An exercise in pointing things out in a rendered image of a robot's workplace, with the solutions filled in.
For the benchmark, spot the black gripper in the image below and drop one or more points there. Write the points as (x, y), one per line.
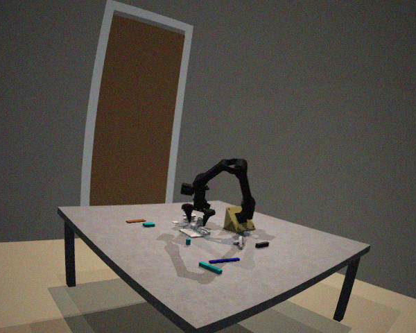
(198, 205)

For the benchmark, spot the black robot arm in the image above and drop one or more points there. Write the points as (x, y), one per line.
(240, 170)

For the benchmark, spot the teal rectangular bar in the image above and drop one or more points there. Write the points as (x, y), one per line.
(210, 268)

